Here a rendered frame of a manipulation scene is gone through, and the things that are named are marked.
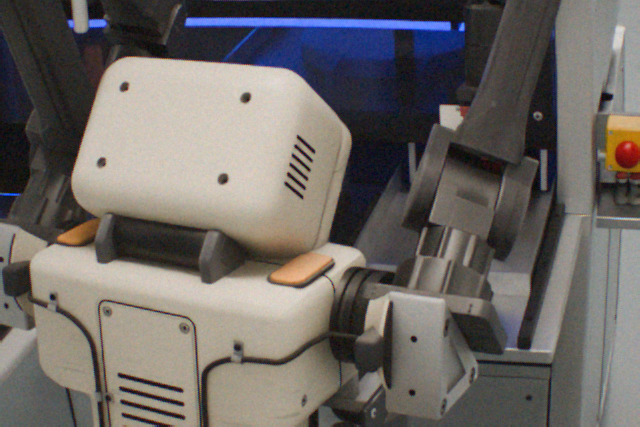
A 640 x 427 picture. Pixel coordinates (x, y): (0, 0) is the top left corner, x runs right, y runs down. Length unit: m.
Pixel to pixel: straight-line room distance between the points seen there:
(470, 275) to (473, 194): 0.09
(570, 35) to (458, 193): 0.77
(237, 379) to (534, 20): 0.42
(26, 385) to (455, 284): 1.53
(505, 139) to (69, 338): 0.43
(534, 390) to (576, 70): 0.56
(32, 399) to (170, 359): 1.43
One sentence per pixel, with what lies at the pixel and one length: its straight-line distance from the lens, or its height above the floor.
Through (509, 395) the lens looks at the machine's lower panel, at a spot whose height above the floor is 0.54.
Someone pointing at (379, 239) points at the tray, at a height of 0.88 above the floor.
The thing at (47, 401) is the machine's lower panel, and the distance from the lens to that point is 2.52.
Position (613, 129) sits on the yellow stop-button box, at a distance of 1.94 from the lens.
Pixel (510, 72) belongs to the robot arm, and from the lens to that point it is 1.19.
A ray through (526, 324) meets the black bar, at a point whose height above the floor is 0.90.
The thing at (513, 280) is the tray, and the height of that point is 0.90.
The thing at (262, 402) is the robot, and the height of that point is 1.15.
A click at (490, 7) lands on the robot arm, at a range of 1.67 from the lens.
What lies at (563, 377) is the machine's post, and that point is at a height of 0.58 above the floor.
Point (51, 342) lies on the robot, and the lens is 1.20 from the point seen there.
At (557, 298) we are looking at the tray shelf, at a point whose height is 0.88.
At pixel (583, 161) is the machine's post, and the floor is 0.97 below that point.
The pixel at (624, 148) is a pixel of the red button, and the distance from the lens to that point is 1.92.
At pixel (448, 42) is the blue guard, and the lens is 1.94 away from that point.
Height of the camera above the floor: 1.75
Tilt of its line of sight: 24 degrees down
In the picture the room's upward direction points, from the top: 4 degrees counter-clockwise
